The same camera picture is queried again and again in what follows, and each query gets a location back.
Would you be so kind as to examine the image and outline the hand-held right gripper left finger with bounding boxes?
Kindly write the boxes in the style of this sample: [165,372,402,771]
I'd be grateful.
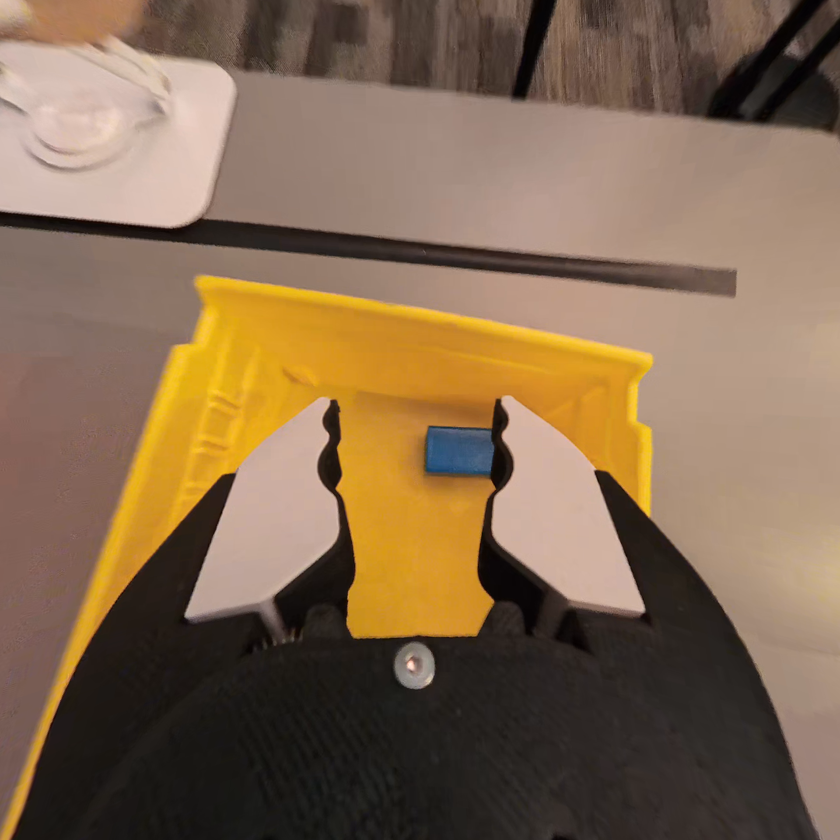
[184,395,357,643]

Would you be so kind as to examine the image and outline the black office chair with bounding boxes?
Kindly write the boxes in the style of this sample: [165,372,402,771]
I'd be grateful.
[705,0,840,126]

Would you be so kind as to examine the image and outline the clear glass dish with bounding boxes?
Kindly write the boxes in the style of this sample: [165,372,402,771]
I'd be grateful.
[0,36,175,173]

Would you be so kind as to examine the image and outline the yellow plastic bin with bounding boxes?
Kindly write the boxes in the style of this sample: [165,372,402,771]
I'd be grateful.
[0,274,655,840]

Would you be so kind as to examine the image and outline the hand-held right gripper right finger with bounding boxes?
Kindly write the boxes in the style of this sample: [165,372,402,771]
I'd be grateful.
[478,395,648,634]

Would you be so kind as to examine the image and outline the blue rectangular wooden block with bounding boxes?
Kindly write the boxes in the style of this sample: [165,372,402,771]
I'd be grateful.
[424,425,494,475]

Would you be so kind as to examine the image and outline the black metal leg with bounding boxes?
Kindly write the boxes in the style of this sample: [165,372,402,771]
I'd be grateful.
[512,0,559,99]

